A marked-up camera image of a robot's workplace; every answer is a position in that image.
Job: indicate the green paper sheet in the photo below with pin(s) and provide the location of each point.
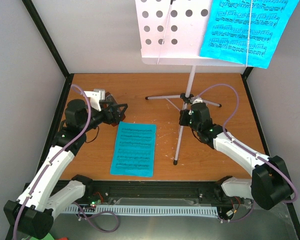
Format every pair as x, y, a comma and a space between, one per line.
48, 237

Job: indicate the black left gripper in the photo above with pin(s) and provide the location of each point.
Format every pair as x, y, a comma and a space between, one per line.
108, 118

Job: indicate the black front mounting rail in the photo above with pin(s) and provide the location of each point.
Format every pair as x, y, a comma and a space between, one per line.
203, 191

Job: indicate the red paper piece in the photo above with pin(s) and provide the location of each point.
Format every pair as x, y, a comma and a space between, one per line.
63, 238

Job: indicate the blue sheet music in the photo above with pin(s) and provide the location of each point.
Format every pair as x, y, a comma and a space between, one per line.
246, 32
134, 150

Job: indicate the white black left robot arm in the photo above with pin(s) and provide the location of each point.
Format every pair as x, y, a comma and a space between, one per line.
36, 209

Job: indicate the light blue slotted cable duct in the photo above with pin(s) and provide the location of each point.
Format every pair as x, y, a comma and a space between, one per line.
155, 211

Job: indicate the black aluminium frame post left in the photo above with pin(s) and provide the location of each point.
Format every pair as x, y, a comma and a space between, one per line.
37, 20

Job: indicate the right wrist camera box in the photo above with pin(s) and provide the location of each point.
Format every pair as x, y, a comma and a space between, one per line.
196, 101

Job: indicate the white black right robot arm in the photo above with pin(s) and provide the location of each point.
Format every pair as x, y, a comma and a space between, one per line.
269, 183

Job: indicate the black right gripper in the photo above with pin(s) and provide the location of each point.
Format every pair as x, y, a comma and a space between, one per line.
183, 113

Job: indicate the black aluminium frame post right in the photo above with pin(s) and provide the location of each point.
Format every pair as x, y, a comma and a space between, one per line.
247, 72

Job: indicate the black aluminium frame post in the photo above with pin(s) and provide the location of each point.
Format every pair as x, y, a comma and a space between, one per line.
247, 72
37, 20

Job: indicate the brown wooden metronome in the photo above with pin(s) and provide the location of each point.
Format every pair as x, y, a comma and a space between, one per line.
117, 110

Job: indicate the white tripod music stand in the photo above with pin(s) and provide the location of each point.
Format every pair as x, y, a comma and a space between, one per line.
171, 33

